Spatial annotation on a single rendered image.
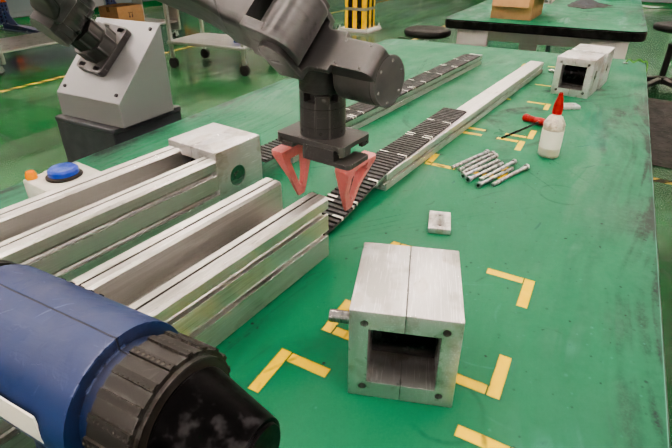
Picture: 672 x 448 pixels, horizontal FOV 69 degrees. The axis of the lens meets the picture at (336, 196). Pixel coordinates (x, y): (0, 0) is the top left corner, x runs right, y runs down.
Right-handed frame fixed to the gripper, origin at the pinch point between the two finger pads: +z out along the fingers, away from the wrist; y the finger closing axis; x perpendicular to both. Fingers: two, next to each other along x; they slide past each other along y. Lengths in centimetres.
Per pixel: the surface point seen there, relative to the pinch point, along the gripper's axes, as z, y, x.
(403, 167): 2.7, 2.1, 19.7
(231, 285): -1.3, 4.8, -22.1
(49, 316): -17.3, 16.1, -41.3
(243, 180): 1.2, -14.1, -1.0
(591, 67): -3, 19, 87
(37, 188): -1.0, -31.9, -21.6
